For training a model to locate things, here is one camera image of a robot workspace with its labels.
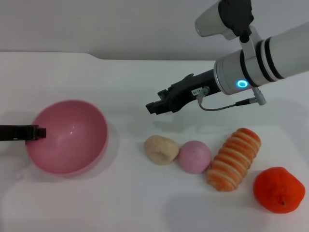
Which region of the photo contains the beige egg yolk pastry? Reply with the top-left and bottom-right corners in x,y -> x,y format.
144,135 -> 180,166

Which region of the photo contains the pink round bun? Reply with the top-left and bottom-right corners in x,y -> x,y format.
178,140 -> 212,174

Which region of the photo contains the orange striped bread roll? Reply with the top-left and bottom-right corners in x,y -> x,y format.
206,128 -> 262,192

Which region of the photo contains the orange tangerine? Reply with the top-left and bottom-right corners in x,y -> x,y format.
253,166 -> 306,214

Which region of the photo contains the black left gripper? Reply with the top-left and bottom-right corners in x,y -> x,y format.
0,124 -> 47,146

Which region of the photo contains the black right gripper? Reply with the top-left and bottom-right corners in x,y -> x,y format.
145,69 -> 222,116

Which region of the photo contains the pink plastic bowl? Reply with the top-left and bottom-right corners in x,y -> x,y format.
26,100 -> 109,175

